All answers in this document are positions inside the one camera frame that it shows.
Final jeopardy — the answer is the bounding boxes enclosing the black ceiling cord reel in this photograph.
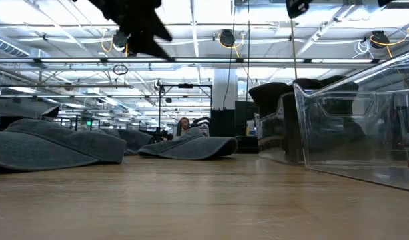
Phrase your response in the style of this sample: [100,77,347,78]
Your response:
[111,30,129,51]
[218,29,236,48]
[370,30,391,50]

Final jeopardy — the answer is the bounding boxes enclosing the white yellow container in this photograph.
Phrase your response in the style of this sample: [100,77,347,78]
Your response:
[246,119,257,137]

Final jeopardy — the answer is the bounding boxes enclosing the linear ceiling light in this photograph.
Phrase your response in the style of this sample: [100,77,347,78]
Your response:
[0,57,409,64]

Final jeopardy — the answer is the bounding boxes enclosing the black hanging cable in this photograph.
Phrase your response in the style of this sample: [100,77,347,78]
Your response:
[246,0,251,103]

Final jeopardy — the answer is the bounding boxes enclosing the person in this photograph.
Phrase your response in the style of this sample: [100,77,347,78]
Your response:
[175,116,191,137]

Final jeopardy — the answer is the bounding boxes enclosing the black cabinet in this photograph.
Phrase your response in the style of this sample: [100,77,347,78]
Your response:
[210,101,258,137]

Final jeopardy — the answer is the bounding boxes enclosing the black background rig frame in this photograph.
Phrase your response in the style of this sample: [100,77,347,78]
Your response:
[157,83,214,141]

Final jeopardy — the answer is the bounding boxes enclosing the clear plastic bin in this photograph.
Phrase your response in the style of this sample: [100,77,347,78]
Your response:
[292,49,409,193]
[256,90,307,166]

